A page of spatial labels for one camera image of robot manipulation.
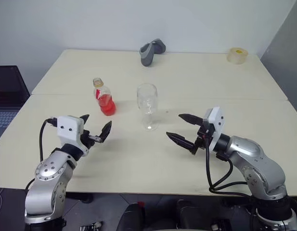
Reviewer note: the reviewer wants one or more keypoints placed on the grey curved plastic holder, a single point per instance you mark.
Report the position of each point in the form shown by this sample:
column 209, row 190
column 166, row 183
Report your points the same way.
column 147, row 56

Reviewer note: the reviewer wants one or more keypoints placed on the dark open laptop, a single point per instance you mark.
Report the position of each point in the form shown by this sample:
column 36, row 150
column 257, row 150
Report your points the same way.
column 7, row 89

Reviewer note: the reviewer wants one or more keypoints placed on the dark rounded shape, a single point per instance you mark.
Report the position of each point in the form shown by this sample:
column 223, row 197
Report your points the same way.
column 132, row 217

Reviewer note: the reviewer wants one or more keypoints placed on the yellowish tape roll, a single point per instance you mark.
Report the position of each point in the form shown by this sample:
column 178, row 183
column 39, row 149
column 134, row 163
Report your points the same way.
column 237, row 56

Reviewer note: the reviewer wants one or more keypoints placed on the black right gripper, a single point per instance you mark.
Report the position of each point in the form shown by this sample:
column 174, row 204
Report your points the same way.
column 201, row 139

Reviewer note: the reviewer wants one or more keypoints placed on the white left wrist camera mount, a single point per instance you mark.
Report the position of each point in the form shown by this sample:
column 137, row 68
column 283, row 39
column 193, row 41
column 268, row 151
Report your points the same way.
column 68, row 130

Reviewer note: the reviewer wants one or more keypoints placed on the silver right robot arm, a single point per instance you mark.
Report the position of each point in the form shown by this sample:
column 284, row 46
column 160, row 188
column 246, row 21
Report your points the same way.
column 256, row 163

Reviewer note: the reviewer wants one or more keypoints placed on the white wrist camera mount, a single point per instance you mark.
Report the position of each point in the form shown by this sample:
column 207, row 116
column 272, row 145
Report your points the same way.
column 216, row 122
column 68, row 130

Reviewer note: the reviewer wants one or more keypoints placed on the plastic bottle with red drink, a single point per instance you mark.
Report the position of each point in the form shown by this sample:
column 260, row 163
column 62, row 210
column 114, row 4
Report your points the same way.
column 107, row 106

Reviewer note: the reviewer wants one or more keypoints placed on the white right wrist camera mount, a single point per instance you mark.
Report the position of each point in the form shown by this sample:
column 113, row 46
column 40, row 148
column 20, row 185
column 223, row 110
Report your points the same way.
column 216, row 122

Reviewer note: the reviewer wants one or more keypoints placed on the clear wine glass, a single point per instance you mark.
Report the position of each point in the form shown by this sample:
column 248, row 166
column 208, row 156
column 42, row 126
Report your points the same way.
column 147, row 106

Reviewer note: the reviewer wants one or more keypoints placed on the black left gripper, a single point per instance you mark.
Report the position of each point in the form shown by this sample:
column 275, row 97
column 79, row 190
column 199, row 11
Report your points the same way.
column 86, row 139

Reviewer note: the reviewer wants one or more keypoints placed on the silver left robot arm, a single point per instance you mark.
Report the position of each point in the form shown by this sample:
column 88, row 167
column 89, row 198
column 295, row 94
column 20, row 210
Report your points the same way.
column 47, row 183

